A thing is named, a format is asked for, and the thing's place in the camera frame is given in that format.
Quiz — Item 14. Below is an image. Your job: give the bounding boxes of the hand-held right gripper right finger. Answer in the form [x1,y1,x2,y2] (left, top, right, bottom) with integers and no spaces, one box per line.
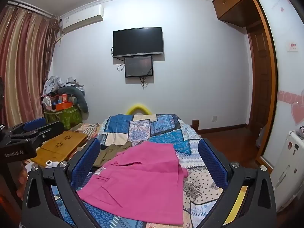
[197,138,277,228]

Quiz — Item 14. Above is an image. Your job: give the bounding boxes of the grey plush pillow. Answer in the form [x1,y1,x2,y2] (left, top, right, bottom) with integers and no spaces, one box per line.
[58,85,89,112]

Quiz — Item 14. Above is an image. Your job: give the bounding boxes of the green patterned storage bag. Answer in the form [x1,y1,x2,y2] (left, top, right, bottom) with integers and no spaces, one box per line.
[44,105,83,131]

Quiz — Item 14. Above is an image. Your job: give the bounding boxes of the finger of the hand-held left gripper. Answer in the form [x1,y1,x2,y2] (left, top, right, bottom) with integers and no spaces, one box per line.
[11,121,65,144]
[22,117,47,132]

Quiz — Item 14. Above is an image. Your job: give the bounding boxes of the striped pink curtain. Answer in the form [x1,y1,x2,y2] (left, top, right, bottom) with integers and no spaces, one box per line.
[0,3,61,129]

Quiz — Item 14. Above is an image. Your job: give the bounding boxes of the wooden lap desk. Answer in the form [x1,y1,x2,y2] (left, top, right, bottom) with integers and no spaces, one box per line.
[29,131,87,168]

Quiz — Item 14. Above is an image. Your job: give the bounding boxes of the yellow bed sheet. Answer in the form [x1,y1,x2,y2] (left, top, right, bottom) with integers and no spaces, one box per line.
[224,185,248,225]

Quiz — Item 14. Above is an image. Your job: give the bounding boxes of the orange box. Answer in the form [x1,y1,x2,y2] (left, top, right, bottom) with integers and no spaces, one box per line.
[55,102,73,111]

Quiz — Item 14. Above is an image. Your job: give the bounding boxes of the black wall television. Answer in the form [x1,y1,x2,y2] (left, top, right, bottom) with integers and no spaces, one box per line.
[112,27,165,58]

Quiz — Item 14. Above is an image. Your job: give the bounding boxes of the brown wooden door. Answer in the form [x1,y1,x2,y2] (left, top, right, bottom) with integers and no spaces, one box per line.
[246,21,278,149]

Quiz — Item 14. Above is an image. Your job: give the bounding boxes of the small black wall monitor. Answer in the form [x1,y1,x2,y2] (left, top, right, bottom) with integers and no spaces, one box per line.
[124,55,154,78]

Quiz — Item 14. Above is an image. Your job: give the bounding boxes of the pink pants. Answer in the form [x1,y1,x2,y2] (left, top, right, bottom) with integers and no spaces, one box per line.
[77,141,190,226]

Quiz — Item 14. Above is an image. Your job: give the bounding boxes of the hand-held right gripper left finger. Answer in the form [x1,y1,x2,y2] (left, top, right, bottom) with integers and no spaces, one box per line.
[21,138,105,228]

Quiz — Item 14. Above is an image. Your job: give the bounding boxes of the white appliance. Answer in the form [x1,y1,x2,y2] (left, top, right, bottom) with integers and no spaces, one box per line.
[269,129,304,212]

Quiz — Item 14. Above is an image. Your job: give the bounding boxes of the striped cloth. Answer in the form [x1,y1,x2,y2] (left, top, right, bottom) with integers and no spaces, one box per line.
[75,123,101,139]

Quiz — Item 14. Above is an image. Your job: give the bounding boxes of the white air conditioner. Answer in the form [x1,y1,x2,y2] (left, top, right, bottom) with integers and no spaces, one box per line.
[60,4,105,34]

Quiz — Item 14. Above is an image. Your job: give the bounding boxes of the olive green pants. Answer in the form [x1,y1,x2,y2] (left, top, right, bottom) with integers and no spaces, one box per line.
[93,141,132,168]

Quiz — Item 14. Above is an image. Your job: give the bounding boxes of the yellow foam ring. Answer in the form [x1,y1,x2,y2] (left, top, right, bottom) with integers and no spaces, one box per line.
[125,103,153,116]

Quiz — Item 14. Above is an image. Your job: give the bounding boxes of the patchwork printed blanket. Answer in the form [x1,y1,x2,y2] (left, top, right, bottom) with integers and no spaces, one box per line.
[50,113,238,228]

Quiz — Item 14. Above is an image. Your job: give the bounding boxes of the white heart-print wardrobe door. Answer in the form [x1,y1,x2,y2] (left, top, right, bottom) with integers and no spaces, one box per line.
[254,0,304,171]

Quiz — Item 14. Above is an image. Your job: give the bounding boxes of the wooden overhead cabinet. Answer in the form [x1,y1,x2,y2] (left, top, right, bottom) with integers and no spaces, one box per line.
[212,0,257,28]

